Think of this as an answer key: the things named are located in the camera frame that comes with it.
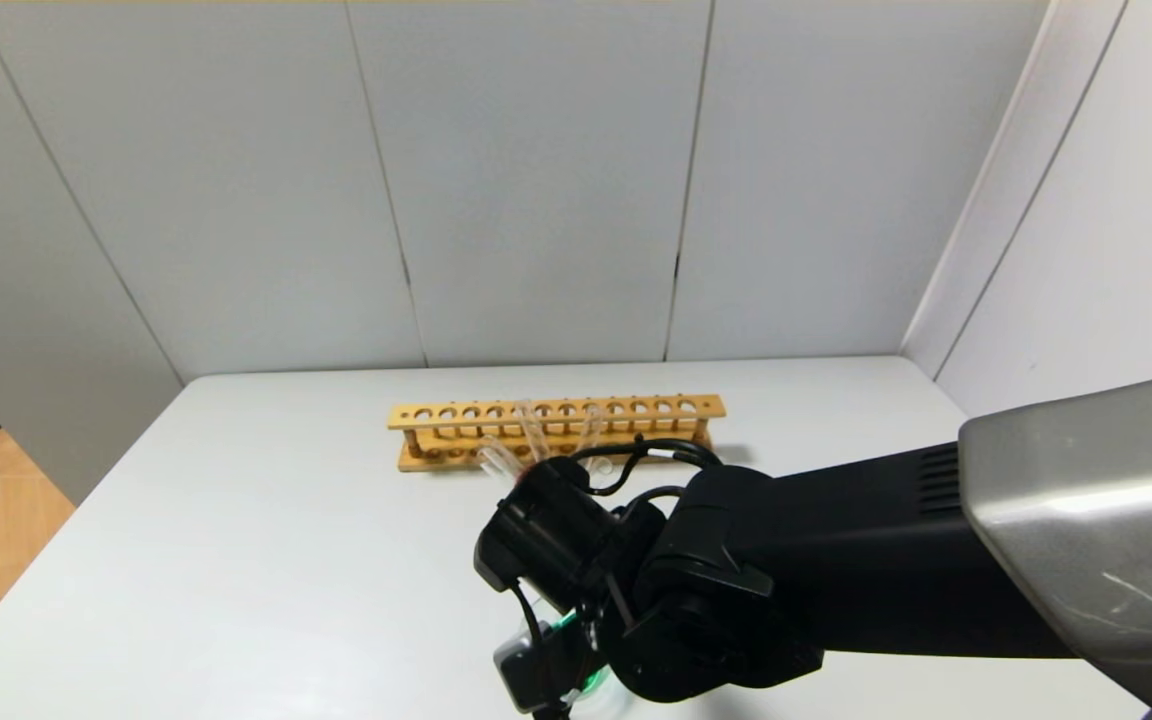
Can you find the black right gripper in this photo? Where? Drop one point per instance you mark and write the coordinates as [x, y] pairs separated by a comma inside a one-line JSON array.
[[591, 625]]

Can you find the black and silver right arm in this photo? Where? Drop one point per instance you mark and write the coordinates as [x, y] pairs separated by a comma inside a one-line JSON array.
[[886, 560]]

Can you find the wooden test tube rack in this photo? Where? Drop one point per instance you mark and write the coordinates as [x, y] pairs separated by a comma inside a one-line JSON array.
[[456, 455]]

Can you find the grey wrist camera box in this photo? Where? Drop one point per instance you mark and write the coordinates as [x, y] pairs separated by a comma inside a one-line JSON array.
[[536, 668]]

